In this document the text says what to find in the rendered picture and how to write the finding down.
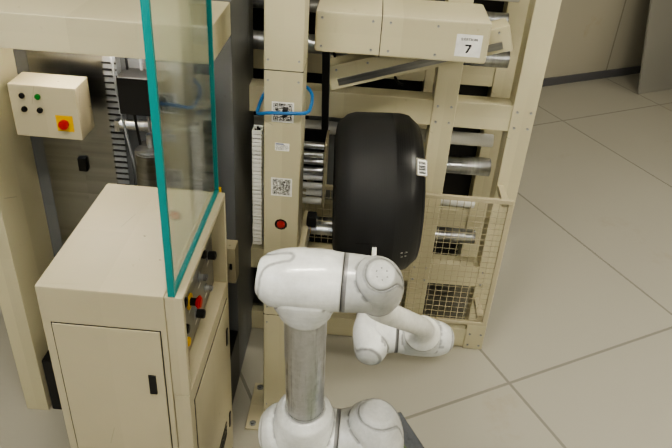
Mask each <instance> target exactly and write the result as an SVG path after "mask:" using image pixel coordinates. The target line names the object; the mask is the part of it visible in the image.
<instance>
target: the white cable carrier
mask: <svg viewBox="0 0 672 448"><path fill-rule="evenodd" d="M263 129H264V125H255V124H254V127H253V129H252V162H253V163H252V174H253V175H252V186H253V187H252V189H253V190H252V193H253V194H252V197H253V198H252V201H253V202H252V204H253V206H252V208H253V209H252V212H253V213H252V216H253V217H252V218H253V231H252V233H253V244H256V245H262V241H263V240H264V235H263V234H264V232H263V231H264V230H263V228H264V225H263V224H264V221H263V220H264V218H263V217H264V216H263V214H264V207H263V206H264V204H263V202H264V200H263V199H264V197H263V195H264V185H263V184H264V182H263V181H264V173H263V172H264V170H263V168H264V166H263V165H264V162H263V161H264V158H263V157H264V154H263V153H264V150H263V149H264V146H263V145H264V142H263V141H264V138H263V137H264V130H263Z"/></svg>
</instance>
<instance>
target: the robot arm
mask: <svg viewBox="0 0 672 448"><path fill-rule="evenodd" d="M376 251H377V247H372V253H371V256H370V255H363V254H355V253H347V252H340V251H335V250H331V249H323V248H309V247H290V248H283V249H278V250H275V251H272V252H269V253H267V254H266V255H265V256H263V257H261V258H260V260H259V263H258V268H257V273H256V279H255V287H254V290H255V293H256V295H257V297H258V299H259V300H260V301H261V302H263V303H264V304H265V305H267V306H269V307H274V309H275V311H276V312H277V313H278V315H279V317H280V319H281V320H282V321H283V322H284V357H285V387H286V394H284V395H283V396H282V398H281V399H280V400H279V402H277V403H274V404H272V405H271V406H269V407H268V408H267V409H266V410H265V411H264V413H263V414H262V415H261V418H260V422H259V430H258V439H259V444H260V446H261V448H404V432H403V426H402V422H401V419H400V417H399V415H398V413H397V411H396V409H395V408H394V407H393V406H392V405H391V404H390V403H388V402H387V401H385V400H382V399H378V398H369V399H365V400H362V401H359V402H357V403H356V404H354V405H353V406H350V407H346V408H342V409H340V408H333V407H332V405H331V403H330V401H329V399H328V398H327V397H326V396H325V395H324V385H325V360H326V336H327V321H328V320H329V319H330V317H331V315H332V313H333V312H344V313H356V320H355V322H354V326H353V347H354V352H355V356H356V358H357V359H358V360H359V361H360V362H361V363H363V364H366V365H377V364H379V363H380V362H381V361H382V360H383V359H384V358H385V356H386V355H387V354H389V353H400V354H405V355H411V356H421V357H436V356H441V355H444V354H447V353H448V352H449V351H450V350H451V349H452V347H453V345H454V332H453V330H452V329H451V327H450V326H449V325H447V324H446V323H444V322H442V321H439V320H436V319H433V318H430V317H428V316H425V315H419V314H417V313H414V312H412V311H410V310H408V309H406V308H403V307H401V306H399V304H400V302H401V300H402V297H403V293H404V280H403V276H402V273H401V271H400V269H399V268H398V266H397V265H396V264H395V263H394V262H393V261H391V260H390V259H388V258H386V257H383V256H377V255H376Z"/></svg>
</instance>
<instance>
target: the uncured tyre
mask: <svg viewBox="0 0 672 448"><path fill-rule="evenodd" d="M416 158H419V159H425V155H424V144H423V137H422V132H421V128H420V126H419V125H418V124H417V123H416V122H415V121H414V120H413V119H412V118H411V117H410V116H409V115H406V114H402V113H384V112H353V113H349V114H347V115H346V116H345V117H344V118H343V119H341V120H340V121H339V122H338V124H337V129H336V134H335V143H334V170H333V210H332V247H333V250H335V251H340V252H347V253H355V254H363V255H370V256H371V253H372V247H377V251H376V255H377V256H383V257H386V258H388V259H390V260H391V261H393V262H394V263H395V264H396V265H397V266H398V268H399V269H400V270H403V269H406V268H407V267H408V266H409V265H410V264H411V263H412V262H413V261H415V260H416V258H417V256H418V253H419V249H420V244H421V238H422V231H423V223H424V213H425V195H426V177H424V176H418V175H417V160H416ZM356 243H367V244H356ZM372 244H376V245H372ZM407 250H409V252H408V257H406V258H399V255H400V251H407Z"/></svg>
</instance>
